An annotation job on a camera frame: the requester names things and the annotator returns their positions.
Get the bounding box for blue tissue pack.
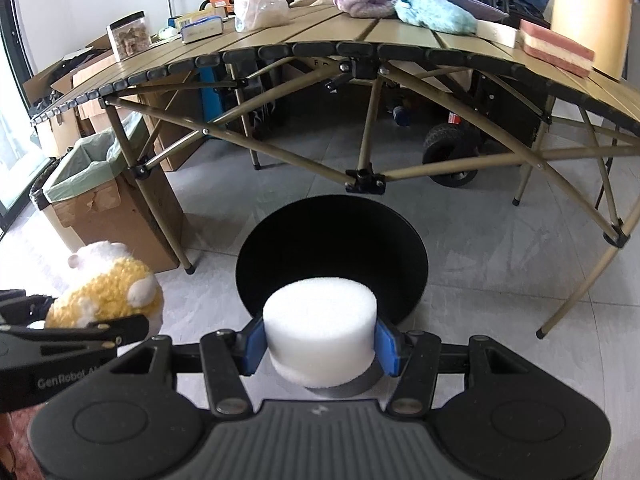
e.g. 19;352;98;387
180;15;224;43

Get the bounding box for clear jar brown snacks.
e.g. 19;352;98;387
106;11;152;61

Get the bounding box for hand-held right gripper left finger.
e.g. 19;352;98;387
107;317;269;417

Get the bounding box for green plastic bag liner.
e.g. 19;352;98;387
42;112;151;206

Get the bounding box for cardboard box with liner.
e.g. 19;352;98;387
42;112;182;275

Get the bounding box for translucent white plastic bag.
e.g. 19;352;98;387
233;0;291;33

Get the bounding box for pink sponge block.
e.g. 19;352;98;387
517;19;597;79

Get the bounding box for light blue plush toy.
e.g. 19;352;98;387
394;0;478;37

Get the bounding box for white flat box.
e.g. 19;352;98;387
475;19;521;50

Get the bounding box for folding table olive frame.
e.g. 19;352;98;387
30;0;640;338

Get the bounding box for white foam cylinder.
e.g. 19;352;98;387
262;277;378;398

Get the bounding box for large cardboard box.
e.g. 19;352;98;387
135;60;236;173

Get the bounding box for pink fluffy rug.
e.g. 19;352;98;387
0;402;32;480

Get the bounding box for yellow white plush toy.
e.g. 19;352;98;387
45;241;165;336

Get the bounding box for open cardboard box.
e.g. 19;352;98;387
22;35;126;158

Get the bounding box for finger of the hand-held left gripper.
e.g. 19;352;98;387
0;289;54;326
0;315;151;350

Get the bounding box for lavender flat pouch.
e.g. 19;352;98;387
417;0;511;23

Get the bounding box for cream plastic container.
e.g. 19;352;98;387
550;0;630;82

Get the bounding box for blue box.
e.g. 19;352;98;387
202;67;221;117

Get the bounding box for tan carton box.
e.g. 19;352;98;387
167;10;221;28

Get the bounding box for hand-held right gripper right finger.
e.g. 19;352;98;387
374;319;538;417

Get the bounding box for black round bin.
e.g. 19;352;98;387
235;194;430;331

